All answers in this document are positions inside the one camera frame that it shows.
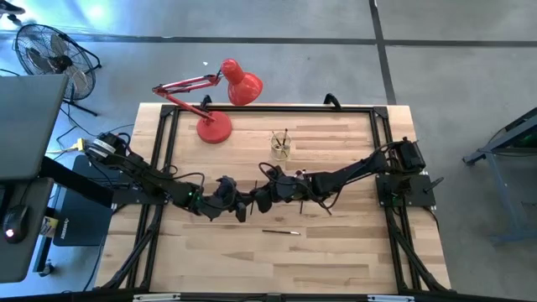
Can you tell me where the gold wire brush cup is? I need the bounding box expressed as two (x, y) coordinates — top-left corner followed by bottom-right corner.
(269, 131), (293, 162)

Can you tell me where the yellow black label tag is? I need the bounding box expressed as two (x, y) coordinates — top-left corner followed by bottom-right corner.
(40, 215), (60, 239)

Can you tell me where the grey flat desk panel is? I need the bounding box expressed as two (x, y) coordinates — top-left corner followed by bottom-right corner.
(0, 74), (70, 181)

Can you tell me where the black computer mouse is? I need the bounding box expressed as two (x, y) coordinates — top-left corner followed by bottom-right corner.
(2, 204), (29, 245)

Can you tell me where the black aluminium table frame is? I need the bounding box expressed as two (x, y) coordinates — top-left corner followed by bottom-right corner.
(94, 103), (454, 294)

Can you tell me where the black desk support beam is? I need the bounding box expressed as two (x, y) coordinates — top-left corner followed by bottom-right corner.
(39, 155), (117, 209)

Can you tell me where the red desk lamp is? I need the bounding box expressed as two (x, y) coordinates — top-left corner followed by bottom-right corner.
(151, 58), (264, 145)

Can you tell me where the black chair caster leg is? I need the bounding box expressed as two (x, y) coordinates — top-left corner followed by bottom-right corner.
(0, 2), (27, 22)

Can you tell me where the black Husky case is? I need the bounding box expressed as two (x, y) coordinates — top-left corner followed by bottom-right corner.
(52, 154), (127, 247)

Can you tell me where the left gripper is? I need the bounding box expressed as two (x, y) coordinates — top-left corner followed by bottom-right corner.
(203, 175), (252, 222)

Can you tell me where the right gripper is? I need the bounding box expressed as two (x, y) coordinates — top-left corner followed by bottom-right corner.
(251, 174), (314, 214)

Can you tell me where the dark grey desk top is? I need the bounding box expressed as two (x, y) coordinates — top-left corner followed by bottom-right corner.
(0, 176), (55, 284)

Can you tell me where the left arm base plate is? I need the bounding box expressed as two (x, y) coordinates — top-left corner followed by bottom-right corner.
(111, 186), (169, 206)

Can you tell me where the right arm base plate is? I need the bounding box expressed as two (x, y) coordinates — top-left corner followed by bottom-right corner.
(375, 174), (445, 208)

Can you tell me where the white bracket strip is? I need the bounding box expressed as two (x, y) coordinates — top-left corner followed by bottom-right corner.
(367, 294), (416, 302)
(133, 293), (181, 302)

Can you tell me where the black floor fan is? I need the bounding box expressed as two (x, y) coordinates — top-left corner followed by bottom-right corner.
(14, 23), (102, 117)

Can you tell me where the blue-grey metal cart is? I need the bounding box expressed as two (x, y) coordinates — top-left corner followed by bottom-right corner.
(462, 107), (537, 247)

